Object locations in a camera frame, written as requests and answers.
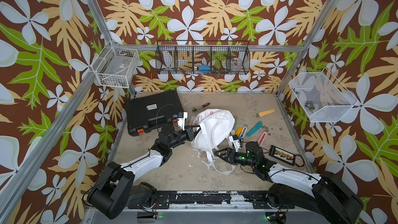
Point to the blue object in basket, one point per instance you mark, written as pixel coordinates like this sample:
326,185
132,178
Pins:
204,69

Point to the black tool case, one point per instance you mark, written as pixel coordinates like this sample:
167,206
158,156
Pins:
145,114

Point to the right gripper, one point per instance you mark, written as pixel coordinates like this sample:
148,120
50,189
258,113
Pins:
230,155

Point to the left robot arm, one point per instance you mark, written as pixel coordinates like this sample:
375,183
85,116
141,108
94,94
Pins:
114,189

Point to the black wire basket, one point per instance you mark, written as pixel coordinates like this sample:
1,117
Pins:
186,56

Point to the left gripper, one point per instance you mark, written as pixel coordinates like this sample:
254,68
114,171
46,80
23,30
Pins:
190,135

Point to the metal base rail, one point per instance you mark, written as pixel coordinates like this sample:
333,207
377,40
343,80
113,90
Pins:
211,199

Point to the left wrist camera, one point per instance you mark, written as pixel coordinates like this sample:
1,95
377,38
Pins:
180,119

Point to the white wire basket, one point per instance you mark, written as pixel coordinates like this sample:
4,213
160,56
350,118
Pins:
115,66

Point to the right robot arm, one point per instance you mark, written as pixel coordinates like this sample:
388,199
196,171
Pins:
325,194

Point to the white mesh hexagonal basket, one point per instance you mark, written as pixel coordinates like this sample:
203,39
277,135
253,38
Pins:
323,97

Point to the yellow wide utility knife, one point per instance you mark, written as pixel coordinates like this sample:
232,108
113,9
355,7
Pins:
239,131

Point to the white tote bag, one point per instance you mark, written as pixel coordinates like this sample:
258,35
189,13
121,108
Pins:
216,126

